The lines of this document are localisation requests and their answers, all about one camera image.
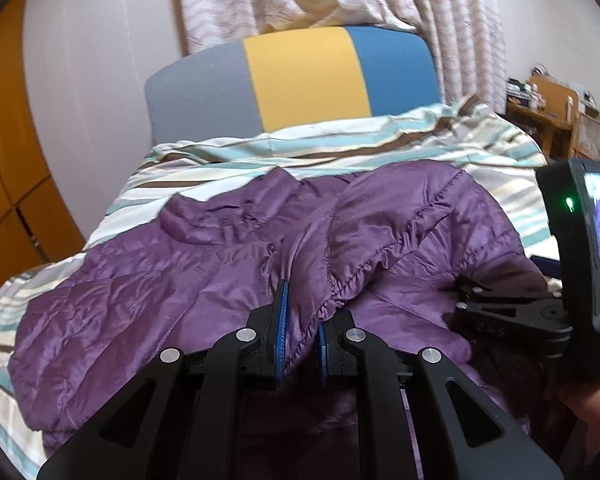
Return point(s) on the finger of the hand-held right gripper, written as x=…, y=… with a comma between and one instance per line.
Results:
x=520, y=317

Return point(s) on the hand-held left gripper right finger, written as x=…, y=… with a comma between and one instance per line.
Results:
x=324, y=346

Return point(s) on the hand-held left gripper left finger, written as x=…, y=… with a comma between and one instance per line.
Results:
x=280, y=332

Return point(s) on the purple quilted jacket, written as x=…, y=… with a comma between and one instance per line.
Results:
x=220, y=270

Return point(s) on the person's right forearm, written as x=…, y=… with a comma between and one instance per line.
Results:
x=597, y=410

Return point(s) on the wooden bedside shelf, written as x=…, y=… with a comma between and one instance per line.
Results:
x=555, y=115

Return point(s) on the striped bed cover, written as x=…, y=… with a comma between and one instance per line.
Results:
x=330, y=145

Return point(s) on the grey yellow blue headboard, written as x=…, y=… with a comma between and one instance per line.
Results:
x=305, y=77

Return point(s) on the pink patterned curtain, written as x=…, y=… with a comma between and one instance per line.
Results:
x=455, y=25

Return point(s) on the wooden wardrobe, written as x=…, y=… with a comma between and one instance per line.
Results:
x=10, y=160

